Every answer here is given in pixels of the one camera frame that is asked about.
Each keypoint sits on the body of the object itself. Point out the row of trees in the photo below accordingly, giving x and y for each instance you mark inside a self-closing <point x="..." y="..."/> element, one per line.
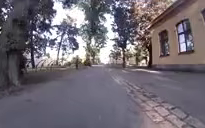
<point x="93" y="30"/>

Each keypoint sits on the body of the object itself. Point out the long yellow building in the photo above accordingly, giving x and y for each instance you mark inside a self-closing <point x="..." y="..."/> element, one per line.
<point x="196" y="56"/>

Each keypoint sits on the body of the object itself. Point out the grey cobblestone strip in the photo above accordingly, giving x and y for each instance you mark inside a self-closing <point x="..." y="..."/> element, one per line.
<point x="156" y="110"/>

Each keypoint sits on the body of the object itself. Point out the grey asphalt road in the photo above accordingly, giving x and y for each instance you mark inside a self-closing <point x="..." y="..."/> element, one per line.
<point x="83" y="100"/>

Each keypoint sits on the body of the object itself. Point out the large thick tree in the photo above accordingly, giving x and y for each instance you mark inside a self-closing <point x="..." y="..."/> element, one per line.
<point x="11" y="60"/>

